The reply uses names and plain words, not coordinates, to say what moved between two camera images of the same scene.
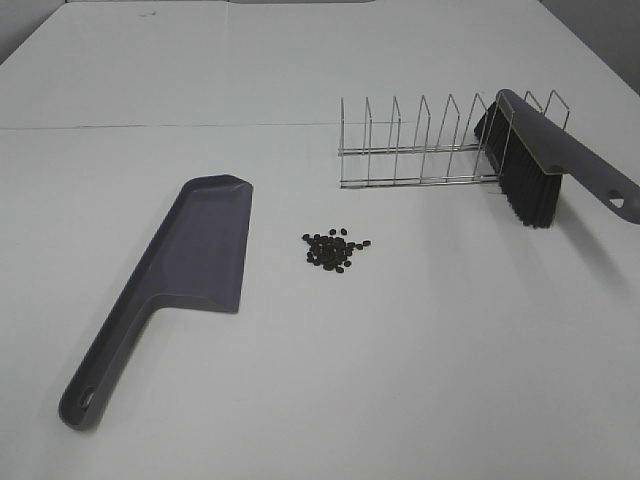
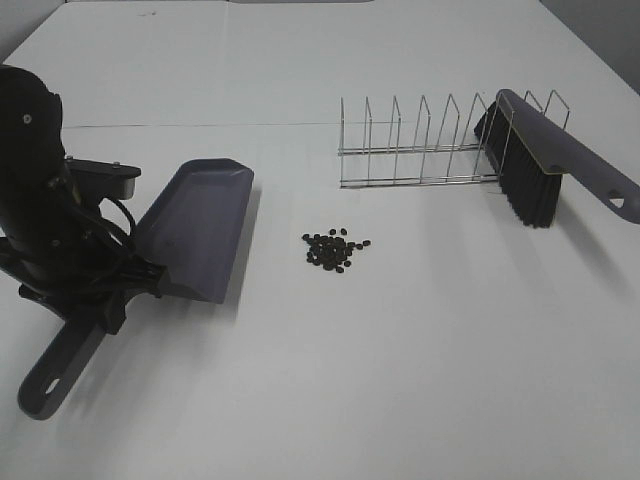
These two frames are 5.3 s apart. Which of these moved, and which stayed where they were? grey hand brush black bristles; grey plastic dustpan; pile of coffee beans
Moved: grey plastic dustpan
Stayed: grey hand brush black bristles; pile of coffee beans
